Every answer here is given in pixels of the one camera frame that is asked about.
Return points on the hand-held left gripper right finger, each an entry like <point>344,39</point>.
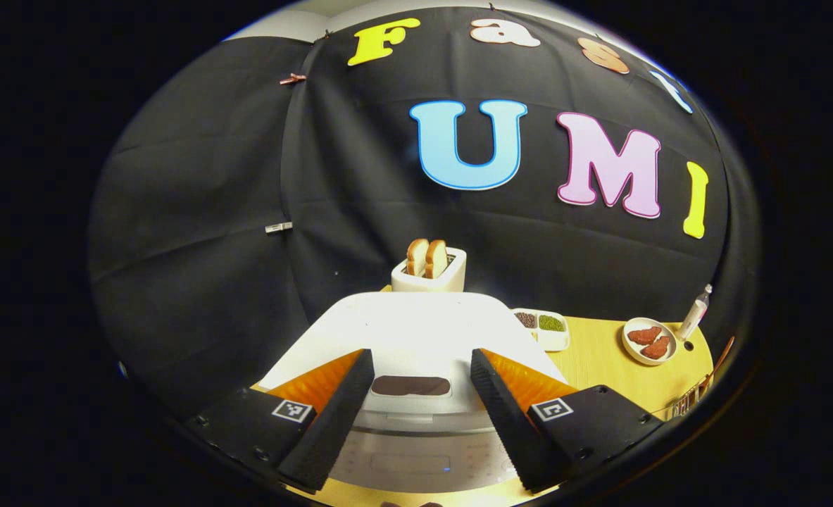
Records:
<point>504,415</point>

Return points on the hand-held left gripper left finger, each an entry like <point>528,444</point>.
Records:
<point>335,415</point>

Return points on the white rice cooker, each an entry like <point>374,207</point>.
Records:
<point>416,327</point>

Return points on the white divided grain dish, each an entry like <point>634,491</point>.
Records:
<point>550,334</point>

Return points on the white round plate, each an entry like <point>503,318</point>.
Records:
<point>629,346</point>

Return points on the white toaster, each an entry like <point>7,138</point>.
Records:
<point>451,271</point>

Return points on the toasted bread slice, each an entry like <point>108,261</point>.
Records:
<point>416,255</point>
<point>436,258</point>

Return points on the white cloth clip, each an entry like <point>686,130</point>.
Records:
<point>279,227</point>

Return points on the small pink label bottle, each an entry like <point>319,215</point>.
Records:
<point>694,313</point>

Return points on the black backdrop cloth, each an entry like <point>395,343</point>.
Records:
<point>177,246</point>

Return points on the red cloth clip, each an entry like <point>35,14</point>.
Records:
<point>293,79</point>

